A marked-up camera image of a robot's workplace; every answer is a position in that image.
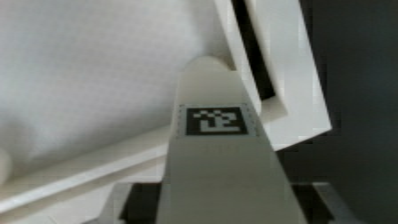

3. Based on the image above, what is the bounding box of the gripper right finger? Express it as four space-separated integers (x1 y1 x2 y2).
291 182 355 224

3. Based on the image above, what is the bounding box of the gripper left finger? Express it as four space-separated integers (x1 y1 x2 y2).
81 183 148 224

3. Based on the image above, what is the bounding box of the white desk top tray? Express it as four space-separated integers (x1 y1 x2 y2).
0 0 248 214

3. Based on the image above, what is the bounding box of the white L-shaped fence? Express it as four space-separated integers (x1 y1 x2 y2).
10 0 333 224

